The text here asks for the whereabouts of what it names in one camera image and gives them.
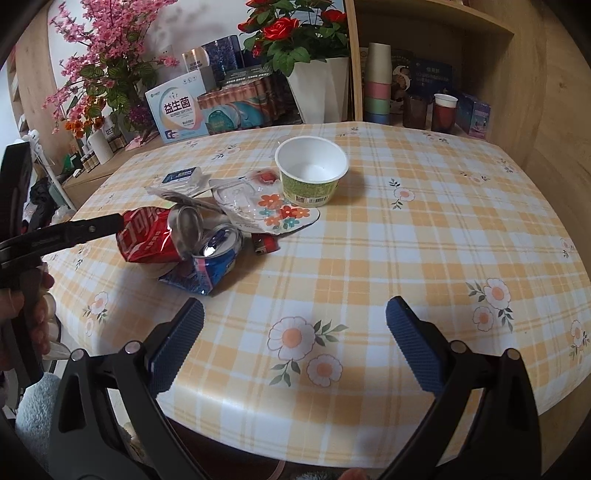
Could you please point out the red rose plant white pot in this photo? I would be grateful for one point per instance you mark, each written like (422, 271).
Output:
(318, 87)

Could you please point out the blue purple small box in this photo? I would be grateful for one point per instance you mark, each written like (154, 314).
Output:
(475, 117)

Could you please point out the crushed red can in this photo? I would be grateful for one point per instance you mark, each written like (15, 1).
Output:
(143, 237)

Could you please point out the person's left forearm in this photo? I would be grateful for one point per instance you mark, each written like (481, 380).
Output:
(37, 410)

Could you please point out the pink paper cup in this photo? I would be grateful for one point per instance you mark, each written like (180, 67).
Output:
(378, 88)

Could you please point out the row of small brown bottles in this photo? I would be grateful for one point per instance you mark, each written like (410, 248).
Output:
(90, 162)

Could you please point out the red lighter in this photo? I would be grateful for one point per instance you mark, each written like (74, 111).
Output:
(266, 243)

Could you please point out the blue paper cup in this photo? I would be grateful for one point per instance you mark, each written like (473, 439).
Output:
(376, 117)

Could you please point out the white plastic stand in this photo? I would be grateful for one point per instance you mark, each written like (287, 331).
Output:
(51, 170)

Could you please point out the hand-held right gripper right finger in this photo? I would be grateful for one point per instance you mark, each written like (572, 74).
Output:
(413, 346)

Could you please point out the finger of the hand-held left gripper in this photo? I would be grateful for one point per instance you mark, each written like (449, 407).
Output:
(87, 230)

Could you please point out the blue white small packet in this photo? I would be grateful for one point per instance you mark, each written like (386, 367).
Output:
(183, 177)

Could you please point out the crushed blue can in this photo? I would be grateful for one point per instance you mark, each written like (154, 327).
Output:
(212, 272)

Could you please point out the tan paper cup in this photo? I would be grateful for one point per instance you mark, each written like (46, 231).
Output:
(378, 62)

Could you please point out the dark blue patterned box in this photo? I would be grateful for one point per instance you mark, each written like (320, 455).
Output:
(221, 55)

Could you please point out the white paper bowl green label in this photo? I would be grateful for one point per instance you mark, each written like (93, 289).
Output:
(314, 159)

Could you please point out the red clear plastic wrapper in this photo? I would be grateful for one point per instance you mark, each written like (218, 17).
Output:
(281, 214)

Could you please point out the green paper cup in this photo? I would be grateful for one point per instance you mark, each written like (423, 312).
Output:
(377, 104)

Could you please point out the person's left hand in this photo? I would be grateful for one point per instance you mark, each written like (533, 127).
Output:
(11, 307)

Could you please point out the wooden shelf unit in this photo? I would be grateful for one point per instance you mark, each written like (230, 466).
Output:
(354, 55)

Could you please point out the purple flower bunch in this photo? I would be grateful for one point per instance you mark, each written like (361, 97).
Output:
(139, 116)

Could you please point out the white box with blue print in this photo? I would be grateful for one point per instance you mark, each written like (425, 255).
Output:
(178, 110)

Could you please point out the orange flowers in white vase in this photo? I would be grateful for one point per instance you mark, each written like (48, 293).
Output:
(99, 147)

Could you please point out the silver white box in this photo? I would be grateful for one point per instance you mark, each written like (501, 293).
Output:
(195, 60)

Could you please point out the red cup white rim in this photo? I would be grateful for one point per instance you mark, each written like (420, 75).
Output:
(444, 115)

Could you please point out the dark blue printed card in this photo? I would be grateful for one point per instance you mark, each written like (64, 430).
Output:
(431, 76)

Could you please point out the yellow checkered floral tablecloth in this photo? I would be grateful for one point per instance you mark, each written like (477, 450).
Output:
(369, 258)

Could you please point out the brown cup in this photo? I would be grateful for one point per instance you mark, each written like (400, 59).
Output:
(416, 113)

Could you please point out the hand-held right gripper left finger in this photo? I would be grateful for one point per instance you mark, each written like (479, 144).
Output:
(178, 346)

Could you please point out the pink blossom arrangement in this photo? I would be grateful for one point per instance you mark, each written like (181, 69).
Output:
(106, 27)

